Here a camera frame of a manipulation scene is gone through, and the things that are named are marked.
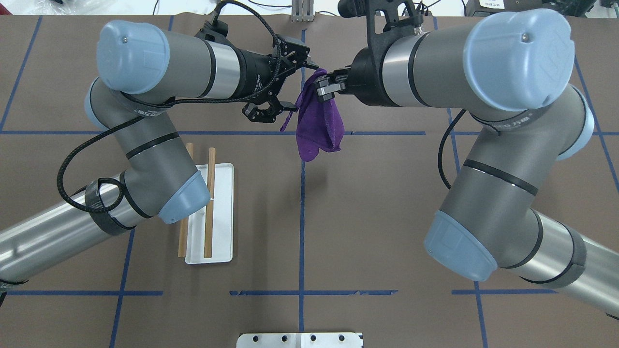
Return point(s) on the purple microfiber towel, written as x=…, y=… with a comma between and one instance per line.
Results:
x=319, y=124

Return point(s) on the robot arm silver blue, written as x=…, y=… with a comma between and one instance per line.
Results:
x=511, y=72
x=143, y=72

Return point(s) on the wooden rack rod front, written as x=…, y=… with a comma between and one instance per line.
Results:
x=209, y=221

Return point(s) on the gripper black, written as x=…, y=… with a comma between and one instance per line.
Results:
x=255, y=76
x=368, y=79

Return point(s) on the white pedestal column base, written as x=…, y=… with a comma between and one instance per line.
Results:
x=301, y=340

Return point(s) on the wooden rack rod rear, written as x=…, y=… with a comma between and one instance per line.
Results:
x=184, y=224

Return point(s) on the wooden rack rod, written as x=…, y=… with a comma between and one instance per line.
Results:
x=184, y=224
x=209, y=221

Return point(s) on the aluminium frame post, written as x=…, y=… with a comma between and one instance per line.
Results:
x=302, y=11

